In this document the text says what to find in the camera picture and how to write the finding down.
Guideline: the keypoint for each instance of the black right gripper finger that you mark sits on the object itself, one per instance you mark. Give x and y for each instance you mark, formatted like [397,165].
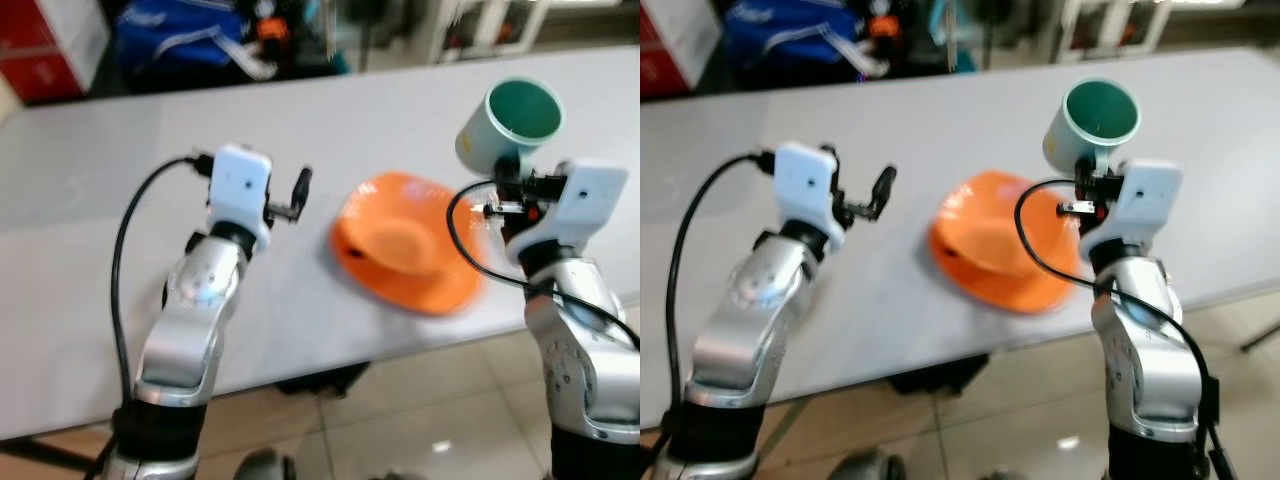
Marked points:
[1082,175]
[503,175]
[517,170]
[1097,170]

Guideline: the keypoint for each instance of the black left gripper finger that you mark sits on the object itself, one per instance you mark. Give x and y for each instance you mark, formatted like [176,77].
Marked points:
[290,213]
[301,188]
[885,186]
[866,214]

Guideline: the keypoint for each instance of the pale cup with green inside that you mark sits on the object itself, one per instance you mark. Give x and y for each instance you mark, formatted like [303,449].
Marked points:
[1068,135]
[488,135]

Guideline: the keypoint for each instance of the orange plastic bowl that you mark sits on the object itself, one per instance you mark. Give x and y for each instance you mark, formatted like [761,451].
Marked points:
[400,235]
[1000,235]

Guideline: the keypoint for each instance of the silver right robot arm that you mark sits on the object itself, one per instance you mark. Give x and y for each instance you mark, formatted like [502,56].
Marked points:
[580,370]
[1140,370]

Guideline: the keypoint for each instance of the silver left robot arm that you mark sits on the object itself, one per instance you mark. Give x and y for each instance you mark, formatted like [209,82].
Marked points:
[185,320]
[750,320]

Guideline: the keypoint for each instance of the orange plastic plate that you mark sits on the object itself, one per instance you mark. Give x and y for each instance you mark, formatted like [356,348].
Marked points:
[435,298]
[1030,296]

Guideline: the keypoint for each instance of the white framed glass cabinet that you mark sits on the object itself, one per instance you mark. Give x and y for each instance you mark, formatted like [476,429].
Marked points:
[530,25]
[1150,20]

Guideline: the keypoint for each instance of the orange and black small item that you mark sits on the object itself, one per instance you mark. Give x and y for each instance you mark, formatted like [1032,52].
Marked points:
[271,35]
[883,35]

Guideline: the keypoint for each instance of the dark object under table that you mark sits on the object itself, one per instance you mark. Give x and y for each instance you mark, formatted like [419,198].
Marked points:
[940,373]
[322,378]

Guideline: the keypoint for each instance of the blue fabric bag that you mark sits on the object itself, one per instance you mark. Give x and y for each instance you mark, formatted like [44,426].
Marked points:
[790,40]
[185,45]

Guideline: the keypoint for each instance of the red and white box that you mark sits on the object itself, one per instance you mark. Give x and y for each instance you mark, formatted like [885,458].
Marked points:
[675,45]
[45,45]

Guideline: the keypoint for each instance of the dark metal table leg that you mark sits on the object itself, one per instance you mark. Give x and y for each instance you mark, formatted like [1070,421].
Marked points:
[1262,335]
[50,452]

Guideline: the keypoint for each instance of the grey robot left foot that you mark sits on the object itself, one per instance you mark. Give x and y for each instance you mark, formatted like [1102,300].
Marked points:
[265,466]
[868,467]

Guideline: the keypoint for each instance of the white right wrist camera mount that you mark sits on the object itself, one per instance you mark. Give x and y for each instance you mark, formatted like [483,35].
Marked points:
[1145,200]
[590,200]

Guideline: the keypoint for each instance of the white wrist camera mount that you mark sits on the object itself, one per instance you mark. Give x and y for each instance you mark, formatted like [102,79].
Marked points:
[590,200]
[240,185]
[805,185]
[1145,200]

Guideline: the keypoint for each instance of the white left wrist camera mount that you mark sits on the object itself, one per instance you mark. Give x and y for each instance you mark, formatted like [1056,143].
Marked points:
[805,185]
[240,185]

